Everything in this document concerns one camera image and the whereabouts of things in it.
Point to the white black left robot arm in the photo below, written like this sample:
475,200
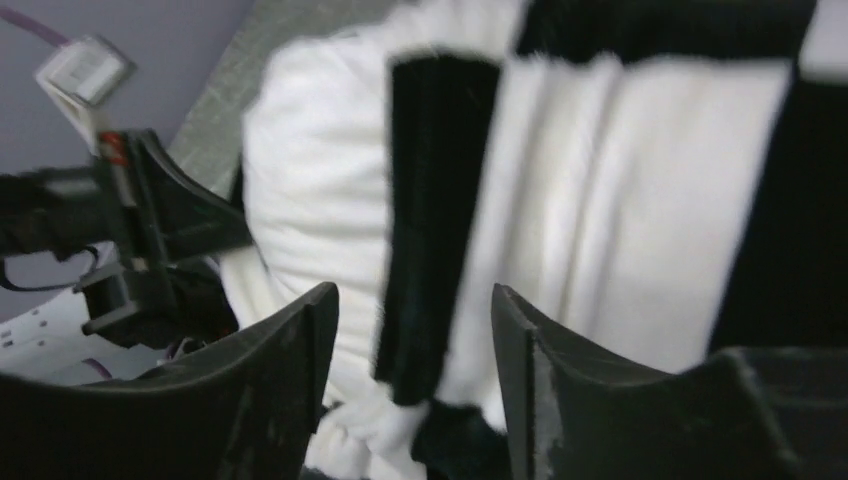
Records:
57,211

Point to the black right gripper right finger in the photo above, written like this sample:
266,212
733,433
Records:
575,410

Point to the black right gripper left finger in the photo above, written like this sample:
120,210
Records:
243,407

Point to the black white checkered pillowcase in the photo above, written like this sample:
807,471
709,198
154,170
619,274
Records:
667,179

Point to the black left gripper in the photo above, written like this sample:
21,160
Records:
160,220

